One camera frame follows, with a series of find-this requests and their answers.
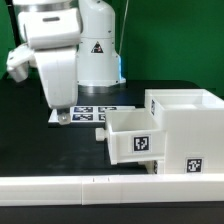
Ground white drawer box front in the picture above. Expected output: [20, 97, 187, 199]
[145, 160, 164, 175]

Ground white drawer box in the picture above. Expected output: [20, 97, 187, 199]
[145, 160, 164, 175]
[95, 108, 166, 165]

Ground white front rail barrier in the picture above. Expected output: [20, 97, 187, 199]
[0, 174, 224, 206]

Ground white drawer cabinet frame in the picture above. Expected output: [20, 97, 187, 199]
[144, 89, 224, 174]

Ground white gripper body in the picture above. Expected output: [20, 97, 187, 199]
[6, 8, 81, 109]

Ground black tripod pole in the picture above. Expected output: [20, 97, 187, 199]
[4, 0, 21, 47]

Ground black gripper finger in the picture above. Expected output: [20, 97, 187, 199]
[58, 113, 71, 125]

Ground white marker plate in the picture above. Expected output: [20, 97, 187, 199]
[47, 105, 137, 124]

